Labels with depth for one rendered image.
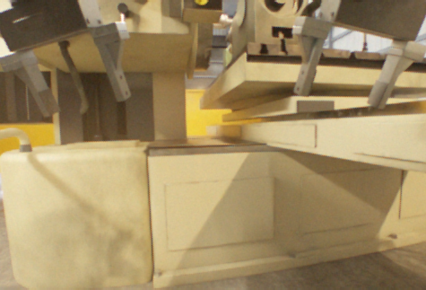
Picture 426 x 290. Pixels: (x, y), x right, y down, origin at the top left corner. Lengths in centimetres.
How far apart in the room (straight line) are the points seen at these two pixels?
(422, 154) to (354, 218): 94
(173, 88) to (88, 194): 90
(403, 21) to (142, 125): 144
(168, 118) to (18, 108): 96
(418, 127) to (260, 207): 75
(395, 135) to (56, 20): 60
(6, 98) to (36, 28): 154
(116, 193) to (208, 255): 50
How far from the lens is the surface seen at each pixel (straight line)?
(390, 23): 39
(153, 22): 102
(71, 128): 171
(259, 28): 96
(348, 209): 138
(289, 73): 91
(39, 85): 44
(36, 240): 122
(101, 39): 35
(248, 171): 105
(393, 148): 56
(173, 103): 159
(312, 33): 34
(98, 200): 106
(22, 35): 41
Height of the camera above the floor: 69
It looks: 4 degrees down
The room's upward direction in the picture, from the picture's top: 1 degrees counter-clockwise
